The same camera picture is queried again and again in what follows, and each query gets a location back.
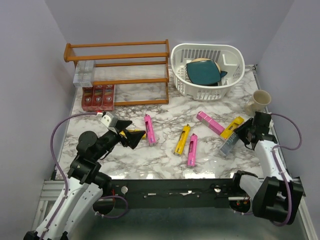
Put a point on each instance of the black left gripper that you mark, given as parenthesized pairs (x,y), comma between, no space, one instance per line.
(134,138)

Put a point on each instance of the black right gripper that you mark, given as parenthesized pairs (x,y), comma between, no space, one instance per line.
(240,130)

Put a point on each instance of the yellow toothpaste box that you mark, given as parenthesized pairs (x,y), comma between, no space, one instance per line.
(133,133)
(228,131)
(182,140)

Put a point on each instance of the silver toothpaste box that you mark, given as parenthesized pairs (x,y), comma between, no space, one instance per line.
(79,73)
(228,146)
(89,72)

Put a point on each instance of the large pink toothpaste box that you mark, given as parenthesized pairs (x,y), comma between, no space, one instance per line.
(210,123)

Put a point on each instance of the red 3D toothpaste box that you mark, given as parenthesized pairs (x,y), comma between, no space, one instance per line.
(108,98)
(97,97)
(87,98)

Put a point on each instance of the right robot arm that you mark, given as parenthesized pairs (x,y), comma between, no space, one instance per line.
(277,197)

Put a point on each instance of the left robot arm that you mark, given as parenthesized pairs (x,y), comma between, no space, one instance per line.
(85,183)

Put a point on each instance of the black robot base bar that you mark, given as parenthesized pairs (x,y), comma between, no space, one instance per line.
(177,193)

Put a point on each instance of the orange wooden three-tier shelf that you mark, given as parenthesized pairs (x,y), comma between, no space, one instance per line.
(139,71)

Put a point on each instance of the beige ceramic mug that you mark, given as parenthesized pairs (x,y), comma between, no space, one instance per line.
(258,102)

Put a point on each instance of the teal square plate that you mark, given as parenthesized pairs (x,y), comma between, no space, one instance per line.
(204,73)

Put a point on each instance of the white plastic basket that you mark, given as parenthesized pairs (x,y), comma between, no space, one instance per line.
(228,57)

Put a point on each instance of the beige round plate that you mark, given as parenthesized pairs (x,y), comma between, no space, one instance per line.
(201,59)

